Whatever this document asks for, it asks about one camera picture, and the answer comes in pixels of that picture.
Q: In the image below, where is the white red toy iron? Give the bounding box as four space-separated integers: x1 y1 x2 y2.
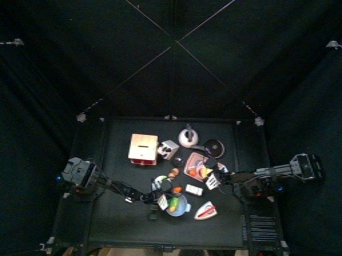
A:
194 200 219 221

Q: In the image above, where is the brown toy bread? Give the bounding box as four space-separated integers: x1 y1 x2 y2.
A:
167 167 182 179

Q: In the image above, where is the yellow toy food piece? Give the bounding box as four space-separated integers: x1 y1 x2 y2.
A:
199 167 214 180

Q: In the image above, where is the pink toy tray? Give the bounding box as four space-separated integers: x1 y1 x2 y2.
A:
183 151 230 183

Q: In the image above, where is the small white toy block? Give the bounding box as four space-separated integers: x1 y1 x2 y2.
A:
185 183 205 197

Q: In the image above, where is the green yellow toy vegetable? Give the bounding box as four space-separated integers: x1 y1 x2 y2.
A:
167 196 182 214

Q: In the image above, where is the white toy kettle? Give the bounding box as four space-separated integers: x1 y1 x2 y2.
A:
178 123 201 149

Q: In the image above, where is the light blue toy bowl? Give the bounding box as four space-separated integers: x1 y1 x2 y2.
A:
165 194 194 218

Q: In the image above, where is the white green toy cup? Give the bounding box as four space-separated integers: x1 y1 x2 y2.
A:
151 175 169 192

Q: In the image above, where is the black toy frying pan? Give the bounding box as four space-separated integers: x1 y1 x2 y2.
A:
194 138 227 160

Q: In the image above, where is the white text label sticker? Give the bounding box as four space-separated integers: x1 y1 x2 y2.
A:
247 214 281 243

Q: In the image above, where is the wooden toy drawer box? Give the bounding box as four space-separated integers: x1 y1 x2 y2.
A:
127 133 161 167

